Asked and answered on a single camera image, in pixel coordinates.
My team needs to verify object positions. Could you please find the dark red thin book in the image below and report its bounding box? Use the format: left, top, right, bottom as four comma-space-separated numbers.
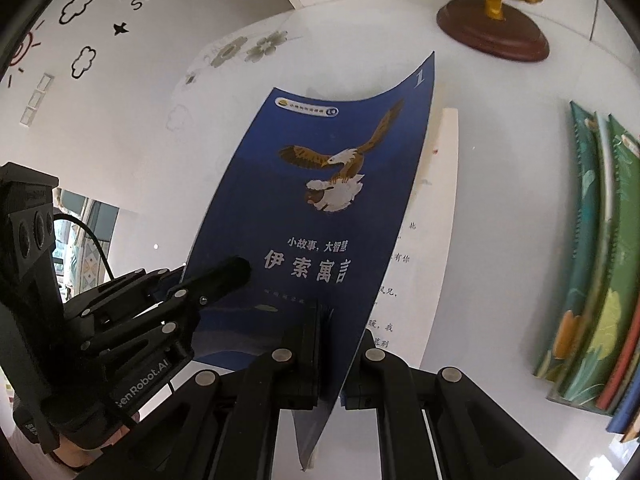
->
596, 306, 639, 411

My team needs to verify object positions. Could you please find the black cable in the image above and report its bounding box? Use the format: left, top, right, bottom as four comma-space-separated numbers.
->
51, 212, 115, 281

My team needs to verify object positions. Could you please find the teal green leftmost book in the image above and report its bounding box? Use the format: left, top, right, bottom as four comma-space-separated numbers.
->
534, 101, 600, 382

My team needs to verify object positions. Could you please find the person's left hand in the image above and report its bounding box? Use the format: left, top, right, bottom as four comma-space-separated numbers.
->
52, 427, 128, 470

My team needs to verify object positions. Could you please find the dark blue eagle fable book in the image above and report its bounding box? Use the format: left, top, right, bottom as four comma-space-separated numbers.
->
184, 58, 435, 464

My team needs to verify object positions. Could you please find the green leafy book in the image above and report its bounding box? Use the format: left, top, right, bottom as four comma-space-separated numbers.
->
549, 113, 639, 415

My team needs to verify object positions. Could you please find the blue fairy tale book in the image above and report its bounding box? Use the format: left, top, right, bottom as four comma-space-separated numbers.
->
606, 370, 640, 434

